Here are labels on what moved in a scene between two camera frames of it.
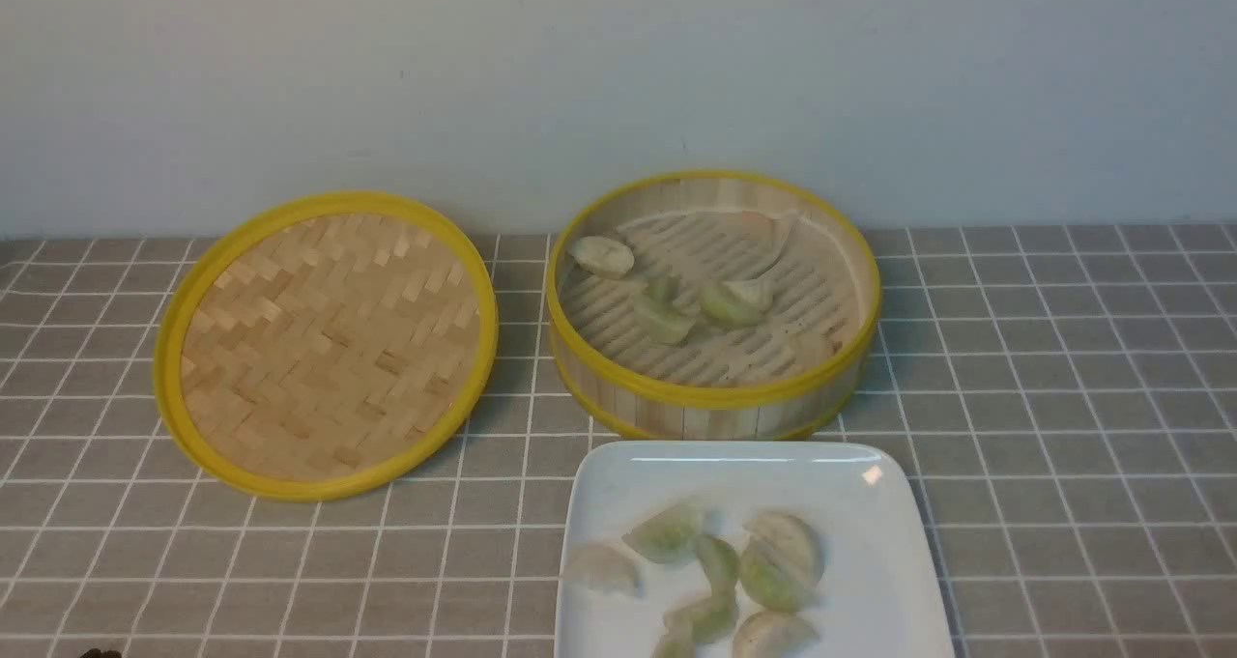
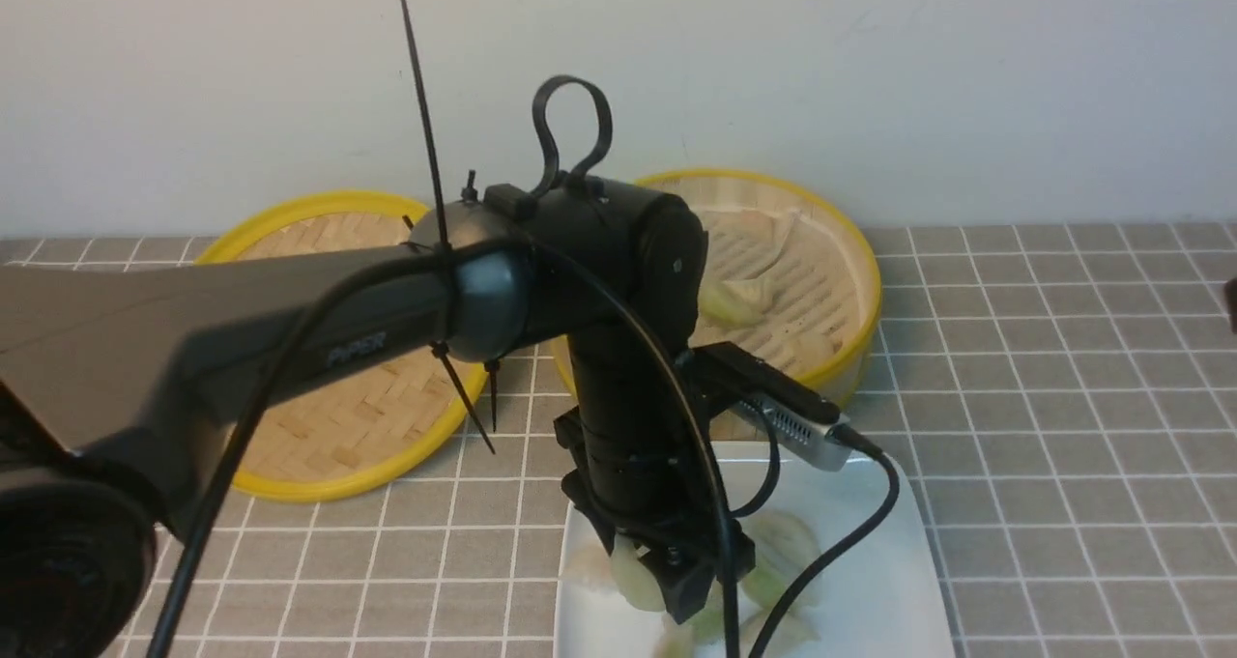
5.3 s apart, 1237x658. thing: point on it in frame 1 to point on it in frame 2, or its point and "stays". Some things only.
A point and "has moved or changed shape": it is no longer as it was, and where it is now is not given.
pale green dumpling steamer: [668, 324] has moved or changed shape
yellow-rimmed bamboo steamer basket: [711, 305] stays
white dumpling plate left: [603, 567] stays
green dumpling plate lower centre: [705, 618] stays
